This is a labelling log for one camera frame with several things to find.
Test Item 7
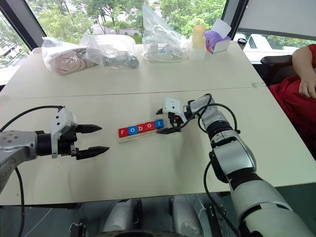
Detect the person in red clothes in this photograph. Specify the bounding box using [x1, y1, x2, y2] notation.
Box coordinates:
[268, 43, 316, 160]

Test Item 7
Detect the grey roller blind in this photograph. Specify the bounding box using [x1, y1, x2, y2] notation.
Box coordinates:
[236, 0, 316, 41]

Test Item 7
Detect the black window frame post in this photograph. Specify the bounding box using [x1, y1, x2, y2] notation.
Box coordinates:
[220, 0, 250, 40]
[0, 0, 47, 51]

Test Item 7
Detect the clear bag with grey item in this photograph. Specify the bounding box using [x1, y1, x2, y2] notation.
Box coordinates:
[79, 34, 140, 70]

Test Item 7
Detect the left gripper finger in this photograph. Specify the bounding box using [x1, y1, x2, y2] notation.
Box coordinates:
[75, 146, 111, 161]
[76, 124, 103, 135]

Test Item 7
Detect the light wooden letter tray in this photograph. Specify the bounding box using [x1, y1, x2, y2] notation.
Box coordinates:
[116, 127, 171, 144]

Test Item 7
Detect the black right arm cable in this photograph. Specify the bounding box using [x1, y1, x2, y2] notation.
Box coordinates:
[197, 93, 241, 237]

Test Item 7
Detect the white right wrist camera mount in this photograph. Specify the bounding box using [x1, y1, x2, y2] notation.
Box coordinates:
[161, 97, 189, 124]

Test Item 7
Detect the silver rounded robot leg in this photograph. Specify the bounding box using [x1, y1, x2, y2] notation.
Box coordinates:
[169, 196, 205, 237]
[102, 198, 142, 233]

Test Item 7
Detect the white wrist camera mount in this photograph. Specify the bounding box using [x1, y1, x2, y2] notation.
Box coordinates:
[161, 97, 189, 124]
[50, 106, 79, 159]

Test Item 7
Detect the clear bag with pink cloth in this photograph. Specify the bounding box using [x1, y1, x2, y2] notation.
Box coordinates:
[41, 36, 100, 76]

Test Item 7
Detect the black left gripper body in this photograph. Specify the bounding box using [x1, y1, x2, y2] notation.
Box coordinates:
[57, 125, 80, 158]

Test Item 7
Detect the yellow plastic bottle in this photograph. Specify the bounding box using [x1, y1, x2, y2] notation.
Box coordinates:
[192, 24, 206, 50]

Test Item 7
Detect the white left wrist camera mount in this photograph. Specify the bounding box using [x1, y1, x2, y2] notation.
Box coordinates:
[50, 106, 79, 159]

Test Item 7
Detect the clear plastic container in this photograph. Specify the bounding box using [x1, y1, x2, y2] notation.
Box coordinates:
[188, 47, 207, 62]

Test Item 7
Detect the purple tissue box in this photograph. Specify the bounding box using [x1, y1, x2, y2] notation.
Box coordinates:
[203, 18, 233, 55]

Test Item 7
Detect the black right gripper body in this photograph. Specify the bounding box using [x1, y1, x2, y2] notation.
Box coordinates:
[167, 112, 188, 132]

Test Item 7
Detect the black chair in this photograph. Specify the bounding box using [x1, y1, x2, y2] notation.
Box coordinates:
[260, 54, 298, 86]

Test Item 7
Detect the person's bare hand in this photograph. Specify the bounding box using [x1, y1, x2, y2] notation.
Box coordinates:
[298, 79, 316, 98]

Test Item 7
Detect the clear bag with white items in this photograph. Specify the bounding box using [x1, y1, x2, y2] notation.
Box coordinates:
[141, 1, 191, 63]

